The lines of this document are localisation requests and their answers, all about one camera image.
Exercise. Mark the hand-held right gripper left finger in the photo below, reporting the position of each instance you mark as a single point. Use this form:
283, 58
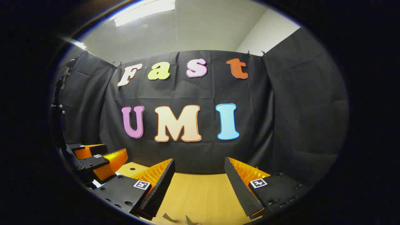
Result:
160, 191

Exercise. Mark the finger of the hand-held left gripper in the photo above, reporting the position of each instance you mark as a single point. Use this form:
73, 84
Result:
90, 149
107, 164

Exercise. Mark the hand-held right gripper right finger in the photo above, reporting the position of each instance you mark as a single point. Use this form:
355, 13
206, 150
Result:
239, 190

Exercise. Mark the white green cosmetic tube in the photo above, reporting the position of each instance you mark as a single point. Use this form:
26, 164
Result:
170, 218

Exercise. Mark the ceiling light panel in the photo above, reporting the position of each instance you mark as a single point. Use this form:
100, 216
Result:
140, 11
79, 44

